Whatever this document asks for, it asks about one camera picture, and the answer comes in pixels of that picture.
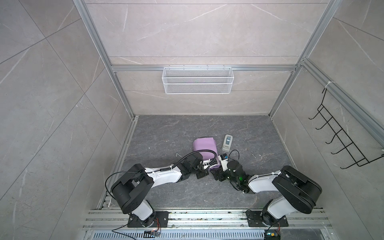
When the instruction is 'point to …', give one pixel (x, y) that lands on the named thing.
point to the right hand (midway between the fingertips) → (215, 167)
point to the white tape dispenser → (227, 143)
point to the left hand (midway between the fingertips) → (209, 162)
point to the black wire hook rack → (340, 135)
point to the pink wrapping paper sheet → (206, 143)
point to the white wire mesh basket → (198, 80)
